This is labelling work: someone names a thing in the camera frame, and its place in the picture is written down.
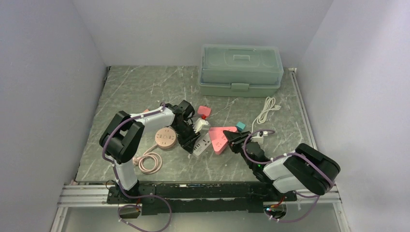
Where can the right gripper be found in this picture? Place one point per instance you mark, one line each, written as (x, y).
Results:
(235, 139)

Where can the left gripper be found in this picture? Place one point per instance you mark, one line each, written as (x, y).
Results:
(188, 143)

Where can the white power strip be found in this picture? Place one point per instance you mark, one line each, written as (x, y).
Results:
(202, 144)

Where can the pink triangular socket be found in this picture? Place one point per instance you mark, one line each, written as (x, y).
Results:
(218, 139)

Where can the teal charger cube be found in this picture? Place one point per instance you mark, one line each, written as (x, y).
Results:
(240, 126)

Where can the round pink socket hub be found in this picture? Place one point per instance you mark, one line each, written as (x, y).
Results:
(165, 138)

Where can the pink plug adapter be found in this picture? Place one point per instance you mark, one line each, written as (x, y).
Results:
(204, 111)

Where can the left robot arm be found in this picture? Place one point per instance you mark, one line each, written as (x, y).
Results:
(121, 138)

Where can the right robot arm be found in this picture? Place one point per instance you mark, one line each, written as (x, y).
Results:
(303, 168)

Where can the green plastic storage box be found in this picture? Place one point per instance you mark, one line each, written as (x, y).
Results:
(239, 71)

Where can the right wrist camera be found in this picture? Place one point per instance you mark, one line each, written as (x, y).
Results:
(259, 137)

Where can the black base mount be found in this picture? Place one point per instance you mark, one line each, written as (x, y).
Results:
(190, 197)

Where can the aluminium rail frame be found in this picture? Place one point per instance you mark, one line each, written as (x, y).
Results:
(132, 89)

